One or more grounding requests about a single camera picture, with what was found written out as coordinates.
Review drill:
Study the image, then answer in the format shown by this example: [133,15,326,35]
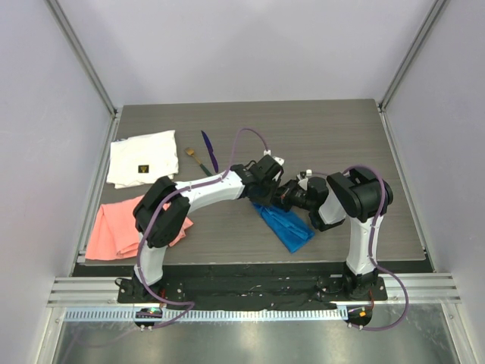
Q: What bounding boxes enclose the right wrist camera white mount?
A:
[296,169,312,190]

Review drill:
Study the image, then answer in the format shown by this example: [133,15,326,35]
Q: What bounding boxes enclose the blue cloth napkin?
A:
[252,203,315,253]

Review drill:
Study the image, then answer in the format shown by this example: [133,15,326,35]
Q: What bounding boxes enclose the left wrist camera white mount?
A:
[263,149,285,166]

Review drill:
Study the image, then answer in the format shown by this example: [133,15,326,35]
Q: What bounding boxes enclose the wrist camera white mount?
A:
[296,169,312,190]
[263,149,285,166]

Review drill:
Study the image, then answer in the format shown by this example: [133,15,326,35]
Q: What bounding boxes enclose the purple plastic knife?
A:
[201,130,219,173]

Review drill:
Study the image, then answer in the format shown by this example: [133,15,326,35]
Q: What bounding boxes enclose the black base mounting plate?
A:
[74,261,387,304]

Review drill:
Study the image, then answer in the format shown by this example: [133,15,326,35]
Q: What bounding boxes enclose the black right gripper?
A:
[271,178,314,212]

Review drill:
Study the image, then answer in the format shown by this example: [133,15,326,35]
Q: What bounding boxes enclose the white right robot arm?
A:
[272,166,393,300]

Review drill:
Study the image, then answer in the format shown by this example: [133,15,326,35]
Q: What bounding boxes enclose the aluminium frame post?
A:
[377,0,449,113]
[45,0,117,117]

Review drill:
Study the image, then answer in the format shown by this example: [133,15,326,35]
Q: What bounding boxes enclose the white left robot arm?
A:
[126,153,284,303]

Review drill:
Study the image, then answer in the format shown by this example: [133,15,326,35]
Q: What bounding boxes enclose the pink folded cloth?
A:
[85,195,194,262]

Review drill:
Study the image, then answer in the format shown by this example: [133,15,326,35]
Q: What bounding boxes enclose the green handled gold fork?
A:
[185,147,212,176]

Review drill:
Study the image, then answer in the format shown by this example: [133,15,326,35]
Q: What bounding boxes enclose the horizontal aluminium frame rail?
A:
[47,273,461,307]

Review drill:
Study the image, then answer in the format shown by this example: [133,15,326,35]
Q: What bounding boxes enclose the right aluminium frame post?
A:
[377,0,449,113]

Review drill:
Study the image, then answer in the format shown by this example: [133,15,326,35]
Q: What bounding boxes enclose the white folded cloth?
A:
[106,130,179,189]

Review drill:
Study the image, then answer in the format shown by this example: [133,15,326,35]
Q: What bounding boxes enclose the left aluminium frame post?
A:
[45,0,117,117]

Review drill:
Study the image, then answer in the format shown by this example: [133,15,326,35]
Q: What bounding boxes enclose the slotted cable duct rail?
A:
[64,306,348,324]

